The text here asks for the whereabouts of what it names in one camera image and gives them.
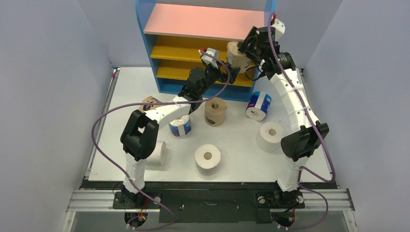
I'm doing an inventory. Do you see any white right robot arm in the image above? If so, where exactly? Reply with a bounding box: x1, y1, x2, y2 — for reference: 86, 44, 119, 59
238, 26, 336, 206

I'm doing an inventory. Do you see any blue wrapped roll left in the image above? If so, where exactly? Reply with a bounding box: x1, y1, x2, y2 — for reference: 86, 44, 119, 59
168, 115, 191, 137

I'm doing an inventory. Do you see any blue wrapped roll right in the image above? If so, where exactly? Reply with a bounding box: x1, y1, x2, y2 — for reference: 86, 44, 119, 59
245, 91, 272, 121

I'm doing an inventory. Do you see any white roll lying left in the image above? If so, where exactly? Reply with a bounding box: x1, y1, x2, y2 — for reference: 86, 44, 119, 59
146, 141, 167, 166

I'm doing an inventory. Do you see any white roll centre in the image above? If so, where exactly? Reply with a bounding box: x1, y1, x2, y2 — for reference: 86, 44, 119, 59
194, 144, 221, 170

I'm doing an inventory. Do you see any blue shelf with coloured boards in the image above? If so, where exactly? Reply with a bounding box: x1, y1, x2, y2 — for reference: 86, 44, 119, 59
135, 0, 276, 94

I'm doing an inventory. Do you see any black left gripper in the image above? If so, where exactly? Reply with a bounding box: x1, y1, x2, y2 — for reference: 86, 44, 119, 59
199, 61, 239, 97

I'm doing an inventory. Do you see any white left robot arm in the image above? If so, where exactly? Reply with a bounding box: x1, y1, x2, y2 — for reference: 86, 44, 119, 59
120, 64, 240, 208

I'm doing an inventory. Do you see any white roll right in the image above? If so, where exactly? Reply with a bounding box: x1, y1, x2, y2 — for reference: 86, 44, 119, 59
256, 122, 284, 153

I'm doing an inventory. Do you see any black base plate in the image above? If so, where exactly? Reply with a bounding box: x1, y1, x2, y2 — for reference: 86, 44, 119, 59
80, 180, 333, 227

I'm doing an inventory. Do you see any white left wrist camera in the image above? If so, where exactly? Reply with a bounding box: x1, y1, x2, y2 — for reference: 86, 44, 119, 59
198, 48, 220, 68

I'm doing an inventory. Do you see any brown printed paper roll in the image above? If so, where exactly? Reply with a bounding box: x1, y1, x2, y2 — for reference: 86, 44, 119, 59
138, 96, 161, 112

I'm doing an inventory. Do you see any blue wrapped roll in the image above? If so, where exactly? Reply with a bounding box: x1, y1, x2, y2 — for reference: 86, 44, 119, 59
168, 115, 191, 137
245, 91, 272, 121

